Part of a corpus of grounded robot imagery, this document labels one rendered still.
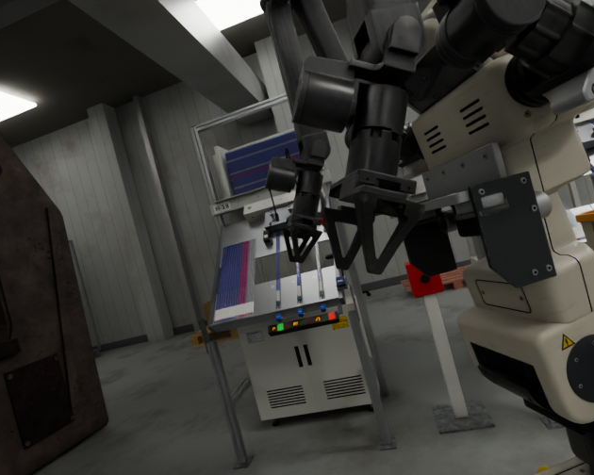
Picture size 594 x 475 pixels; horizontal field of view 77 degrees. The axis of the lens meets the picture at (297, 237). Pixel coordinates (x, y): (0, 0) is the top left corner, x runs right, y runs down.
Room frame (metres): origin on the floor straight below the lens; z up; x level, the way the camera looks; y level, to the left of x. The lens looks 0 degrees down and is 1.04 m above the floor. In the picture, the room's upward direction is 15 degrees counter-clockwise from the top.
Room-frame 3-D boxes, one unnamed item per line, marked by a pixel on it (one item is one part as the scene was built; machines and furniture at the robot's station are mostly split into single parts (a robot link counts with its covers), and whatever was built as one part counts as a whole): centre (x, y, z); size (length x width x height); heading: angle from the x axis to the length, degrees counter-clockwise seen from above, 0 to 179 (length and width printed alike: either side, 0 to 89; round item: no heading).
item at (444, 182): (0.67, -0.30, 0.99); 0.28 x 0.16 x 0.22; 9
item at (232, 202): (2.43, 0.06, 0.95); 1.33 x 0.82 x 1.90; 167
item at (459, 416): (1.80, -0.54, 0.39); 0.24 x 0.24 x 0.78; 77
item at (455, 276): (4.64, -1.71, 0.05); 1.16 x 0.80 x 0.11; 78
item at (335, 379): (2.23, 0.09, 0.66); 1.01 x 0.73 x 1.31; 167
